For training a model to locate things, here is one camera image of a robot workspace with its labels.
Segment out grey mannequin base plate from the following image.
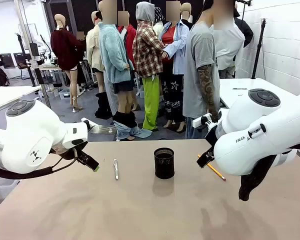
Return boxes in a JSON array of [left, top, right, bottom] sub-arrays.
[[89, 124, 117, 135]]

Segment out person's hand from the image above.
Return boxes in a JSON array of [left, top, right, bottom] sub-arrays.
[[209, 109, 220, 123]]

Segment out mannequin in dark red sweater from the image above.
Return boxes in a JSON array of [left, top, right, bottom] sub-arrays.
[[50, 13, 85, 113]]

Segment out yellow pencil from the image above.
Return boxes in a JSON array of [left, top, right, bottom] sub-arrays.
[[197, 154, 227, 182]]

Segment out black office chair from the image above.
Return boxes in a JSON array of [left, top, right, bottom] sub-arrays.
[[0, 52, 16, 69], [13, 52, 29, 81]]

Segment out person's tattooed forearm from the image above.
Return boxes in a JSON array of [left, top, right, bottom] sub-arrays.
[[197, 63, 220, 117]]

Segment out black tripod stand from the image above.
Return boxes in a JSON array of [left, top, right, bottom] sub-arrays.
[[251, 17, 269, 80]]

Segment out mannequin in blue shirt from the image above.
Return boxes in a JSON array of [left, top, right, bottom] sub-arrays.
[[160, 1, 191, 133]]

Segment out mannequin in cream jacket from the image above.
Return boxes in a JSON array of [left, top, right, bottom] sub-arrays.
[[85, 10, 113, 120]]

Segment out bare beige mannequin head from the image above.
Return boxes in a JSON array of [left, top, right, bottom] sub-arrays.
[[180, 2, 193, 22]]

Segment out grey storage bin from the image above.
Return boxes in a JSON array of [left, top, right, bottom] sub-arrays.
[[57, 88, 71, 100]]

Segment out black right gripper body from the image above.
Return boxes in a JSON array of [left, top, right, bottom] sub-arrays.
[[204, 121, 220, 151]]

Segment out metal frame workbench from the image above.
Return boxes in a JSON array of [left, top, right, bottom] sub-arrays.
[[27, 61, 67, 109]]

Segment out black right arm cable sleeve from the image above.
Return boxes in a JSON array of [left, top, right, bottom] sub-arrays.
[[238, 141, 300, 202]]

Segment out black mesh pen holder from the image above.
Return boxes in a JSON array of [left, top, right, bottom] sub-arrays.
[[153, 147, 175, 180]]

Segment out white table with rounded corner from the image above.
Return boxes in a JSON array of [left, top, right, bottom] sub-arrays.
[[218, 77, 300, 111]]

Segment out person in white black shirt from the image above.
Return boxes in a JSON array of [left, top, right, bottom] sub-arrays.
[[209, 0, 255, 80]]

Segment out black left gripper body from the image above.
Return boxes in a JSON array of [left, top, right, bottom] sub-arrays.
[[55, 141, 91, 162]]

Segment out person in grey T-shirt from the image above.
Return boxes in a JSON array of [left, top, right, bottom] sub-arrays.
[[182, 0, 221, 140]]

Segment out mannequin in plaid shirt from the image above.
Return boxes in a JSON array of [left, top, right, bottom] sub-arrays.
[[132, 1, 166, 132]]

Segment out mannequin in red jacket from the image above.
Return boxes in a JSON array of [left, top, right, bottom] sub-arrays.
[[117, 11, 138, 76]]

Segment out blue jeans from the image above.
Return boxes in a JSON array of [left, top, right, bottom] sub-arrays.
[[113, 120, 153, 142]]

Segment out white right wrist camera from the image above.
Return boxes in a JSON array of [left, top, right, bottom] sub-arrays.
[[192, 112, 213, 129]]

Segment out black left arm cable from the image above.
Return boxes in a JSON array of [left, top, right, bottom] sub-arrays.
[[0, 149, 79, 180]]

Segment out mannequin in light blue fleece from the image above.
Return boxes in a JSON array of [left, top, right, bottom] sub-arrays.
[[98, 0, 141, 141]]

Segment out clear white multicolour pen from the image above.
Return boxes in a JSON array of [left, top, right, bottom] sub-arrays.
[[112, 158, 120, 181]]

